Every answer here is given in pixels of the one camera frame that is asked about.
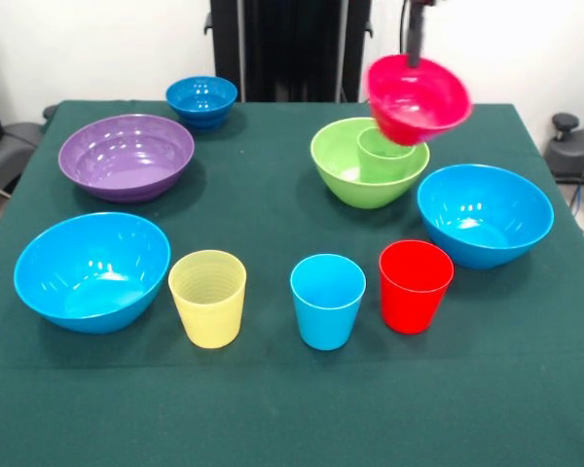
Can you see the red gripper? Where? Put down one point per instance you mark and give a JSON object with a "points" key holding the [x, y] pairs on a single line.
{"points": [[426, 2]]}

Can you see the pink bowl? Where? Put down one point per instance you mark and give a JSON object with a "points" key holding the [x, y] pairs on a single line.
{"points": [[418, 107]]}

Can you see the green bowl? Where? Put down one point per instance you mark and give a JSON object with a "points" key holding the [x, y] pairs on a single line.
{"points": [[365, 192]]}

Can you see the large light blue bowl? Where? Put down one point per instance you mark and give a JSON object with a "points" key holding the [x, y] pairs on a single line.
{"points": [[484, 219], [92, 272]]}

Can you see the small dark blue bowl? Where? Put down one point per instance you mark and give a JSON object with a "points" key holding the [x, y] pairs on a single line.
{"points": [[202, 102]]}

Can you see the purple bowl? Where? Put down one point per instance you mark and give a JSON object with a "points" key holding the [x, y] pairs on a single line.
{"points": [[126, 160]]}

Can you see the red cup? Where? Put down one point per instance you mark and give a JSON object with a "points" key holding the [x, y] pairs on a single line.
{"points": [[411, 297]]}

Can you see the light blue cup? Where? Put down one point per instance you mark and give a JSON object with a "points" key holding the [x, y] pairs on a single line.
{"points": [[326, 316]]}

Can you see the yellow cup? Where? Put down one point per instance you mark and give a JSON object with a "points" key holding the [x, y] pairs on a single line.
{"points": [[209, 311]]}

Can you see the dark green tablecloth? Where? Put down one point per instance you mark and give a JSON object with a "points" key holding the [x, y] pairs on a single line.
{"points": [[292, 404]]}

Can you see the grey pedestal foot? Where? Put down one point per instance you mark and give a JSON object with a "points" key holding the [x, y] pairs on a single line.
{"points": [[574, 151], [10, 151]]}

